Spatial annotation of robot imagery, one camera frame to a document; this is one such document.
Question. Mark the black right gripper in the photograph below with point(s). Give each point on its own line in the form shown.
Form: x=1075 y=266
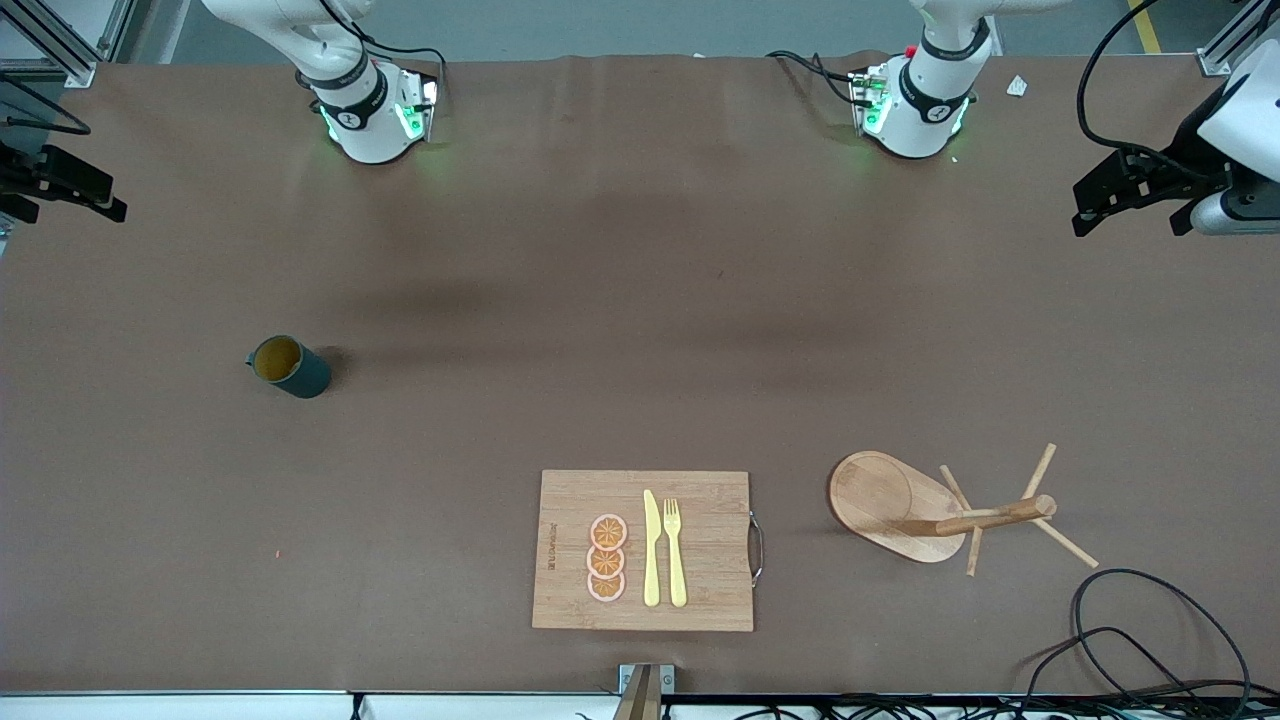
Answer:
x=14 y=170

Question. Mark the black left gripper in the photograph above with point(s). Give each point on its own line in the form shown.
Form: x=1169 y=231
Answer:
x=1186 y=152

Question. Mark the dark teal cup yellow inside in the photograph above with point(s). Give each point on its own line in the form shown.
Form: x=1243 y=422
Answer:
x=300 y=375

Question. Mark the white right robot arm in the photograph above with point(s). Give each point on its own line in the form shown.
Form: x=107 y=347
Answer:
x=365 y=120

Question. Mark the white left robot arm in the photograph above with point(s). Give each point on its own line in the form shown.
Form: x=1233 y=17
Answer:
x=925 y=110

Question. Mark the wooden mug rack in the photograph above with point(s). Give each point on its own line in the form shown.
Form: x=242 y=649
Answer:
x=880 y=500

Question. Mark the white paper scrap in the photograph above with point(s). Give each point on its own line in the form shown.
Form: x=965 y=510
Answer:
x=1017 y=86

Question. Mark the brown table mat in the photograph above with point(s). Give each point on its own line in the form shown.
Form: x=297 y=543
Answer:
x=600 y=300

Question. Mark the yellow plastic fork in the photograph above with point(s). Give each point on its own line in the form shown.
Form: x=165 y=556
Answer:
x=677 y=570

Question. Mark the yellow plastic knife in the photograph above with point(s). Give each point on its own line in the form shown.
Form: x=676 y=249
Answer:
x=652 y=560

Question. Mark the orange slice toy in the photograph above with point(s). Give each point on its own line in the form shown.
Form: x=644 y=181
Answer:
x=608 y=530

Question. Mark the aluminium frame profile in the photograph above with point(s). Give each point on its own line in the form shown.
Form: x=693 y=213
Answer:
x=1235 y=40
x=60 y=50

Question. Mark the white table edge rail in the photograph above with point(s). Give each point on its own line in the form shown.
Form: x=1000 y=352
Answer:
x=200 y=708

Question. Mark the metal camera pole bracket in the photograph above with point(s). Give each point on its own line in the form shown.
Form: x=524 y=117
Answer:
x=628 y=680

